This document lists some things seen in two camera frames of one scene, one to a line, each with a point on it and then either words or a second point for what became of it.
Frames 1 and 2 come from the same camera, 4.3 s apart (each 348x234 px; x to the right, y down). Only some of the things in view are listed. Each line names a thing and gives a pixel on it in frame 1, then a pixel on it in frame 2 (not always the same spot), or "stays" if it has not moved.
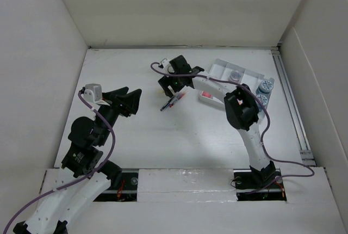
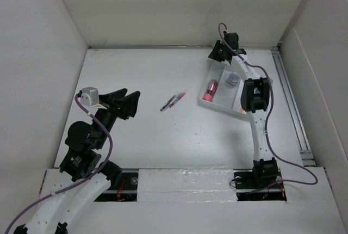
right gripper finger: (163, 82) -> (218, 53)
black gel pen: (167, 103) stays
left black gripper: (131, 100) stays
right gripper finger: (173, 89) -> (225, 54)
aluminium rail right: (306, 155) stays
